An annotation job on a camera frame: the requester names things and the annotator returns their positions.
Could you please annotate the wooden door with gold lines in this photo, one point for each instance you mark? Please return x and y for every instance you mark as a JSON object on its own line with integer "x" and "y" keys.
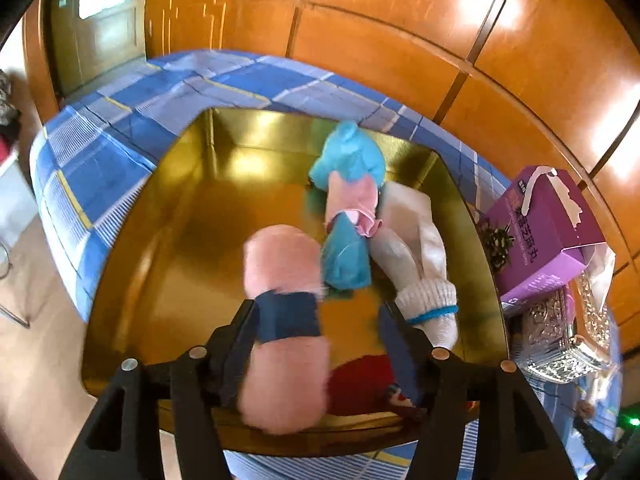
{"x": 200, "y": 10}

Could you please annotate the pink fuzzy roll navy band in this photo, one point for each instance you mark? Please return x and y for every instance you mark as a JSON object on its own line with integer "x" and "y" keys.
{"x": 285, "y": 385}

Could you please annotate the teal and pink socks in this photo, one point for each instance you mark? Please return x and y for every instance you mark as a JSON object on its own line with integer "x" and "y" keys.
{"x": 350, "y": 155}

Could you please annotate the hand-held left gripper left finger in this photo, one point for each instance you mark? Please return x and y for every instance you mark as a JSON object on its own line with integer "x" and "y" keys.
{"x": 232, "y": 360}

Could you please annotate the white sock with blue stripe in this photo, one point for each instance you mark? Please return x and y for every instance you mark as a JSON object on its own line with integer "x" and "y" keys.
{"x": 425, "y": 260}

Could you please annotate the red plush sock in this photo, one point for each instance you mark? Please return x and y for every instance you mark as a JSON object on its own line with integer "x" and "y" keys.
{"x": 360, "y": 380}

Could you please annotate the gold metal tray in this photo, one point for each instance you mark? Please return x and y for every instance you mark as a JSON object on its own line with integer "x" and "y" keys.
{"x": 175, "y": 260}

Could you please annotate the white tissue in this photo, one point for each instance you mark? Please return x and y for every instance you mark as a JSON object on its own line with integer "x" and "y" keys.
{"x": 600, "y": 265}

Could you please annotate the purple carton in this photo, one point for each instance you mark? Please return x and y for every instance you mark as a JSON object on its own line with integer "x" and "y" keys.
{"x": 540, "y": 240}

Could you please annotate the metal frame leg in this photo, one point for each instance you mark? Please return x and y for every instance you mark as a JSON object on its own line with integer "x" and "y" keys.
{"x": 12, "y": 300}

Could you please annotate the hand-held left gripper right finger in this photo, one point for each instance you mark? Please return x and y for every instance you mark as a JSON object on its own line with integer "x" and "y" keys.
{"x": 402, "y": 360}

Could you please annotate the wooden door with glass pane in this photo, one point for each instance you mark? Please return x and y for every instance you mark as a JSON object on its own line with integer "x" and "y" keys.
{"x": 100, "y": 35}

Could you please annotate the white furniture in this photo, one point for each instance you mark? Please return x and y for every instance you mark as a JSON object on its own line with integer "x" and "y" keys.
{"x": 15, "y": 200}

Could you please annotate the ornate metallic tissue box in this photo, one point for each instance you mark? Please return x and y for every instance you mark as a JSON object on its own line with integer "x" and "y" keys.
{"x": 550, "y": 340}

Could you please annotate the grey patterned cloth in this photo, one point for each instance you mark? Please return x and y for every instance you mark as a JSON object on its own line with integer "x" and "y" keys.
{"x": 6, "y": 102}

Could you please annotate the red item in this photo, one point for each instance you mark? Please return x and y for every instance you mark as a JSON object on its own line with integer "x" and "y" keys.
{"x": 6, "y": 152}

